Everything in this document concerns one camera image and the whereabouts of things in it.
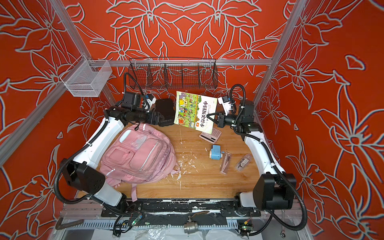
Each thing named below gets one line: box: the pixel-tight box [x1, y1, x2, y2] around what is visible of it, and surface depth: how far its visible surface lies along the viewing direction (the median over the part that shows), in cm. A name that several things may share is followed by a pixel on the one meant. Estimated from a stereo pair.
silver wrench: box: [280, 225, 286, 239], surface depth 68 cm
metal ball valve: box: [184, 210, 210, 235], surface depth 67 cm
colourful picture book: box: [173, 91, 218, 135], surface depth 76 cm
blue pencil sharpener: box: [209, 145, 225, 160], surface depth 89 cm
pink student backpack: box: [101, 123, 180, 202], surface depth 85 cm
